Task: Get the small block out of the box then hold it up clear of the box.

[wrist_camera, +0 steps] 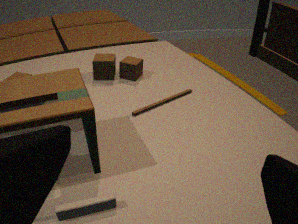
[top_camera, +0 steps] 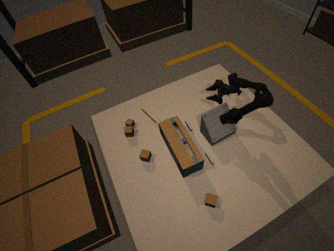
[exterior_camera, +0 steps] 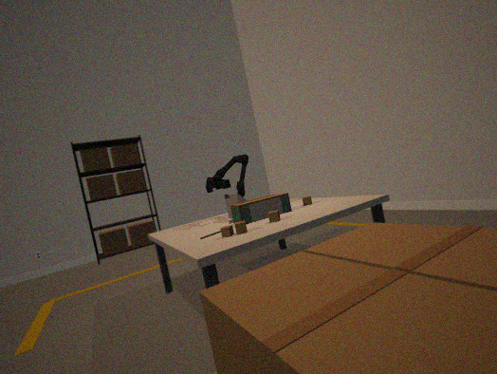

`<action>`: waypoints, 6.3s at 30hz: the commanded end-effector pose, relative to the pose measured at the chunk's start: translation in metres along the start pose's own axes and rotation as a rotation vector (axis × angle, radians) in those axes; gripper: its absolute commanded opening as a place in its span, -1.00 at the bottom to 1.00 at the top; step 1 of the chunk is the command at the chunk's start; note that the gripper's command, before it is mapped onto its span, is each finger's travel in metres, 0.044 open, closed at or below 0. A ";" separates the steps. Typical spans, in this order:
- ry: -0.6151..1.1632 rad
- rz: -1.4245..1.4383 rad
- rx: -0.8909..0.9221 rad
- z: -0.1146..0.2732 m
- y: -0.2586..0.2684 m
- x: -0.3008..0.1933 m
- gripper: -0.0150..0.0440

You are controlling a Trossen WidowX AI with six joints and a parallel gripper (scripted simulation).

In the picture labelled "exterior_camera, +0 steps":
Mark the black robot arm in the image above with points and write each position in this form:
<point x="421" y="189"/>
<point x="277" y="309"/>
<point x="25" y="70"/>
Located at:
<point x="244" y="159"/>

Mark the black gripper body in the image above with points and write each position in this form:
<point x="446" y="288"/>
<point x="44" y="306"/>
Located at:
<point x="218" y="185"/>

